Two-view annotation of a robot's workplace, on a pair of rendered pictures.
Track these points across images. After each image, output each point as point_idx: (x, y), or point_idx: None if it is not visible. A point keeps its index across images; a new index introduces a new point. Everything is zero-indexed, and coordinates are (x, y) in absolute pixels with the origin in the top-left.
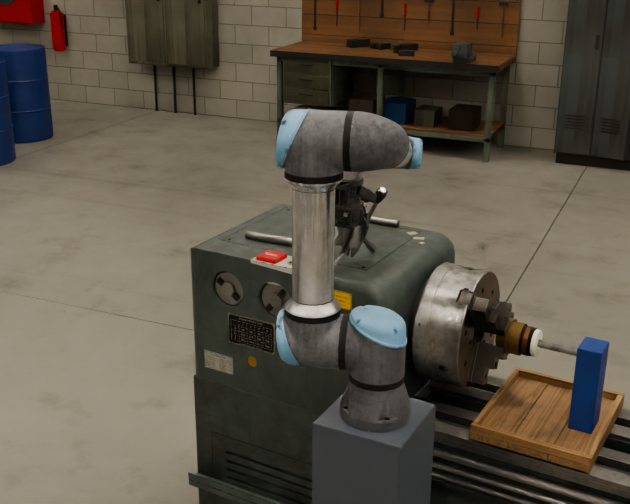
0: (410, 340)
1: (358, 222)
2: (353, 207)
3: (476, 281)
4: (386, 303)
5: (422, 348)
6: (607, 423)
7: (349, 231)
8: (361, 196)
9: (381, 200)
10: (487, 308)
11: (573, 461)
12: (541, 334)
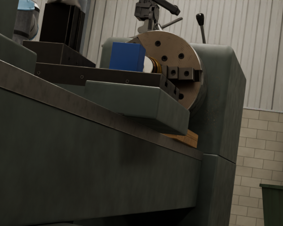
0: None
1: (147, 16)
2: (139, 3)
3: (147, 31)
4: (105, 44)
5: None
6: None
7: (154, 29)
8: (158, 3)
9: (198, 21)
10: (132, 42)
11: None
12: (148, 62)
